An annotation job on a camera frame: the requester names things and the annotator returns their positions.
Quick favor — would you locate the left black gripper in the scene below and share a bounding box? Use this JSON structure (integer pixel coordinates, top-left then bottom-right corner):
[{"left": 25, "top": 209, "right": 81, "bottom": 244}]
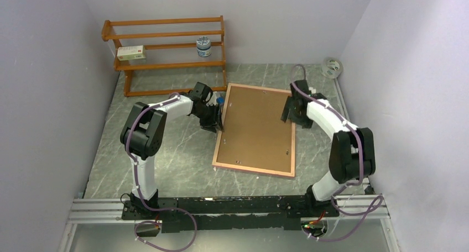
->
[{"left": 194, "top": 103, "right": 224, "bottom": 133}]

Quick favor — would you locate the brown backing board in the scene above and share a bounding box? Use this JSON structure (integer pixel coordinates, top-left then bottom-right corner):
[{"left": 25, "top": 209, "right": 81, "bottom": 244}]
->
[{"left": 216, "top": 86, "right": 293, "bottom": 171}]

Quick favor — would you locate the pink picture frame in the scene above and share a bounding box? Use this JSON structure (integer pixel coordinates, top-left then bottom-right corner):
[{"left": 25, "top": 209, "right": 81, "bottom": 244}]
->
[{"left": 212, "top": 83, "right": 297, "bottom": 179}]

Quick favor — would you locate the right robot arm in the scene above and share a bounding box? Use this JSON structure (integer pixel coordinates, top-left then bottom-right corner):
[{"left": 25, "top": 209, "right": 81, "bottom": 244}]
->
[{"left": 281, "top": 80, "right": 376, "bottom": 216}]

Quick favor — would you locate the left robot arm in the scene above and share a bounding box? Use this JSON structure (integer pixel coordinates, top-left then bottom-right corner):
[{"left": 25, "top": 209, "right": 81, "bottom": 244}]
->
[{"left": 120, "top": 82, "right": 225, "bottom": 219}]

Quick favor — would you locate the clear tape roll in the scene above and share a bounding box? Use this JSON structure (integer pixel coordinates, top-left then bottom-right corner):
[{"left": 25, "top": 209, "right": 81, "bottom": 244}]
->
[{"left": 321, "top": 57, "right": 343, "bottom": 79}]

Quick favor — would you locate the small blue white jar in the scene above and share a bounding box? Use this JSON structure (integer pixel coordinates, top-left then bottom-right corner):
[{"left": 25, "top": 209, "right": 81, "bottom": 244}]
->
[{"left": 196, "top": 36, "right": 211, "bottom": 57}]

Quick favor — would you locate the wooden shelf rack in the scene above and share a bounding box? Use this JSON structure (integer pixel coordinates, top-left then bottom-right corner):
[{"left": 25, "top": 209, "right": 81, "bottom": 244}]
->
[{"left": 101, "top": 15, "right": 228, "bottom": 97}]

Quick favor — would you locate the white green cardboard box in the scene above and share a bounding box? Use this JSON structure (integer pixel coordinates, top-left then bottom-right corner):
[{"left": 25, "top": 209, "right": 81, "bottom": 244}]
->
[{"left": 116, "top": 45, "right": 146, "bottom": 61}]

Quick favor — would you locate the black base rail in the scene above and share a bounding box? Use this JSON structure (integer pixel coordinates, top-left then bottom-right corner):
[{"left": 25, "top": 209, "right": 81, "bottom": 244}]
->
[{"left": 121, "top": 194, "right": 339, "bottom": 233}]

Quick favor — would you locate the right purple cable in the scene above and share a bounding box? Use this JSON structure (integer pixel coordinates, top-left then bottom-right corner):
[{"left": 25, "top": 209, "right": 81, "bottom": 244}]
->
[{"left": 290, "top": 64, "right": 384, "bottom": 243}]

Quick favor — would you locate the purple cable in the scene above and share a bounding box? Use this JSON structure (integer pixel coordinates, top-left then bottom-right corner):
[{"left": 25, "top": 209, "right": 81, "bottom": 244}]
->
[
  {"left": 124, "top": 93, "right": 199, "bottom": 251},
  {"left": 290, "top": 64, "right": 384, "bottom": 243}
]

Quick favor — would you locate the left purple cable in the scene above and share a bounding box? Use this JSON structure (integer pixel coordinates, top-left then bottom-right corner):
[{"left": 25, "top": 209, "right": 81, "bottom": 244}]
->
[{"left": 124, "top": 93, "right": 199, "bottom": 251}]

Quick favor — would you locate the aluminium extrusion frame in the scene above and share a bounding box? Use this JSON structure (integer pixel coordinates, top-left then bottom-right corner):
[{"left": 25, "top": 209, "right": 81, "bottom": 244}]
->
[{"left": 59, "top": 195, "right": 400, "bottom": 251}]

